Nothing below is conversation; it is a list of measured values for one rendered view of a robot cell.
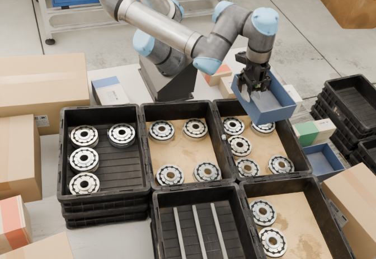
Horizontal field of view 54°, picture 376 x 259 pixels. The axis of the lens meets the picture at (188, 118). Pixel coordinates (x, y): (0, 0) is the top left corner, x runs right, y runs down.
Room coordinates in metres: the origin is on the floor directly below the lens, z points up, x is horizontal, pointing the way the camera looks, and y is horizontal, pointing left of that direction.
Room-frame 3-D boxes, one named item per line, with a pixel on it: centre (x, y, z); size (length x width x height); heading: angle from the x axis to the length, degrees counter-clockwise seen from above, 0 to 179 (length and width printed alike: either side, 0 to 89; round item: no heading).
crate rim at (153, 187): (0.86, 0.00, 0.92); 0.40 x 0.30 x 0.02; 19
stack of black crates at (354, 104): (1.67, -1.00, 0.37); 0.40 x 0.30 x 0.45; 29
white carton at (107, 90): (1.18, 0.38, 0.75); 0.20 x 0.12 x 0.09; 34
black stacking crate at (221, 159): (0.86, 0.00, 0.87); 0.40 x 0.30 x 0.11; 19
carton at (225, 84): (1.40, -0.22, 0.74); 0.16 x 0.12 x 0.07; 115
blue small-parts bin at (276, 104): (0.99, -0.25, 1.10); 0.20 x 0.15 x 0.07; 30
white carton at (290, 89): (1.36, -0.43, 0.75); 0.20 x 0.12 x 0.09; 115
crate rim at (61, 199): (0.76, 0.28, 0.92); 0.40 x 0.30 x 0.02; 19
